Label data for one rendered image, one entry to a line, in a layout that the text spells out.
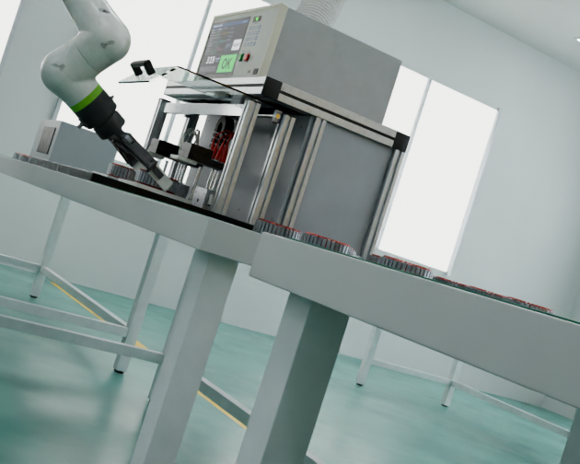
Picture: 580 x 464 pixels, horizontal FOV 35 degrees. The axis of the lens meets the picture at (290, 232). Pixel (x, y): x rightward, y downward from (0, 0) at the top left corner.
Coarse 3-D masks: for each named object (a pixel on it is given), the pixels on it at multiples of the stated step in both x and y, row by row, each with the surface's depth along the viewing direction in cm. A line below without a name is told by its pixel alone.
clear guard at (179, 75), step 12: (144, 72) 228; (156, 72) 219; (168, 72) 212; (180, 72) 218; (192, 72) 215; (180, 84) 238; (192, 84) 231; (204, 84) 225; (216, 84) 219; (216, 96) 239; (228, 96) 232; (240, 96) 226; (252, 96) 222
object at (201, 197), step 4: (196, 188) 241; (200, 188) 239; (204, 188) 237; (196, 192) 241; (200, 192) 239; (204, 192) 236; (208, 192) 236; (212, 192) 236; (196, 196) 240; (200, 196) 238; (204, 196) 235; (208, 196) 236; (192, 200) 241; (196, 200) 239; (200, 200) 237; (204, 200) 235; (192, 204) 240; (196, 204) 238; (200, 204) 236; (204, 204) 236; (204, 208) 236; (208, 208) 236
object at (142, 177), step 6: (138, 174) 229; (144, 174) 228; (138, 180) 229; (144, 180) 228; (150, 180) 227; (174, 180) 230; (150, 186) 229; (156, 186) 227; (174, 186) 230; (168, 192) 230; (174, 192) 231
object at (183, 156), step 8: (184, 144) 237; (192, 144) 232; (184, 152) 235; (192, 152) 233; (200, 152) 234; (208, 152) 235; (184, 160) 232; (192, 160) 233; (200, 160) 234; (208, 160) 235; (216, 168) 238; (216, 176) 238; (208, 184) 241; (216, 184) 237
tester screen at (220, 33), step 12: (228, 24) 257; (240, 24) 250; (216, 36) 262; (228, 36) 255; (240, 36) 247; (216, 48) 260; (204, 60) 265; (216, 60) 257; (204, 72) 262; (228, 72) 247
